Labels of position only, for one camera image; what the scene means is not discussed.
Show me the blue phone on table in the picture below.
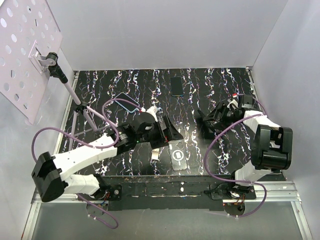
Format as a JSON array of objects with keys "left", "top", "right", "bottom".
[{"left": 115, "top": 92, "right": 140, "bottom": 114}]

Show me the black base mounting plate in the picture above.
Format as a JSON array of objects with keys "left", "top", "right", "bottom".
[{"left": 95, "top": 175, "right": 256, "bottom": 211}]

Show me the tripod stand lilac black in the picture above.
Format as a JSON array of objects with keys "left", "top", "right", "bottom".
[{"left": 45, "top": 52, "right": 119, "bottom": 149}]

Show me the dark phone blue edge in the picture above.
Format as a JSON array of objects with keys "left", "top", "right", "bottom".
[{"left": 170, "top": 76, "right": 184, "bottom": 97}]

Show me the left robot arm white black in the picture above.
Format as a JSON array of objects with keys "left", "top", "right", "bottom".
[{"left": 31, "top": 112, "right": 183, "bottom": 203}]

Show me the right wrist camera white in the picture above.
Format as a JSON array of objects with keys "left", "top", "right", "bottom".
[{"left": 227, "top": 93, "right": 239, "bottom": 110}]

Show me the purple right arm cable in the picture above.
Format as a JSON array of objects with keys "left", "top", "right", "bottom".
[{"left": 203, "top": 93, "right": 268, "bottom": 217}]

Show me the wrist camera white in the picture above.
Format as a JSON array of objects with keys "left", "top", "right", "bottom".
[
  {"left": 140, "top": 106, "right": 158, "bottom": 122},
  {"left": 227, "top": 93, "right": 239, "bottom": 110}
]

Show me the aluminium frame rail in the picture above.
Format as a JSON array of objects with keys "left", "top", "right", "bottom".
[{"left": 22, "top": 181, "right": 312, "bottom": 240}]

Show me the clear phone case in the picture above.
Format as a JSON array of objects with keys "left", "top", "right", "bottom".
[{"left": 169, "top": 140, "right": 187, "bottom": 171}]

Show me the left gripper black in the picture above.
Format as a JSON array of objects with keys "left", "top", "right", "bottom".
[{"left": 136, "top": 115, "right": 183, "bottom": 150}]

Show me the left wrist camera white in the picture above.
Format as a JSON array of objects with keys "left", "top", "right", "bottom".
[{"left": 140, "top": 106, "right": 158, "bottom": 122}]

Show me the small white plastic clip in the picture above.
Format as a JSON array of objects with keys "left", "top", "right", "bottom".
[{"left": 151, "top": 148, "right": 160, "bottom": 161}]

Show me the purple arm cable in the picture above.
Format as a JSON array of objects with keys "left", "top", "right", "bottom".
[
  {"left": 203, "top": 93, "right": 268, "bottom": 217},
  {"left": 32, "top": 98, "right": 148, "bottom": 230}
]

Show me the perforated lilac metal plate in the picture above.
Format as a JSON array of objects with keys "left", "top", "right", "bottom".
[{"left": 0, "top": 0, "right": 63, "bottom": 124}]

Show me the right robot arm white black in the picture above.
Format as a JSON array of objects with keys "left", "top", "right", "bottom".
[{"left": 197, "top": 93, "right": 293, "bottom": 200}]

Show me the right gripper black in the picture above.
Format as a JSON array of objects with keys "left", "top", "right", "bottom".
[{"left": 203, "top": 101, "right": 240, "bottom": 132}]

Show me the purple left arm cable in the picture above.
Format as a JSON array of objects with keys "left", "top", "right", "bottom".
[{"left": 32, "top": 98, "right": 148, "bottom": 230}]

